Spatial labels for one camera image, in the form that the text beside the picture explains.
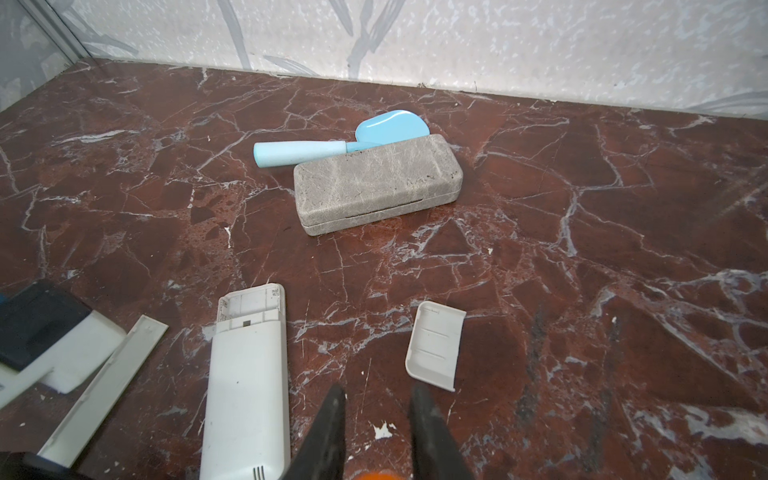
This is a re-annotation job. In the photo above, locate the grey stone block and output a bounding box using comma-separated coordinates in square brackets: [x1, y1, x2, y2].
[293, 134, 463, 236]

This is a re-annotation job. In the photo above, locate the white battery cover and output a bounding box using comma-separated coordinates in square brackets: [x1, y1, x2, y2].
[405, 301, 467, 392]

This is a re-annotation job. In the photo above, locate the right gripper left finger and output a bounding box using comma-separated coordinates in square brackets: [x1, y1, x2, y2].
[282, 384, 346, 480]

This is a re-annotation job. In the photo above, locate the slim remote back cover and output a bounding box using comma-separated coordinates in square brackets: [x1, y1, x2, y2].
[38, 315, 168, 468]

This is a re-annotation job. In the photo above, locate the white remote control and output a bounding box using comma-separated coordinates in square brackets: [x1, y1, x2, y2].
[200, 283, 290, 479]

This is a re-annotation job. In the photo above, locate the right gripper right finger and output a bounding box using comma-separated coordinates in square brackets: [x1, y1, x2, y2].
[409, 384, 474, 479]

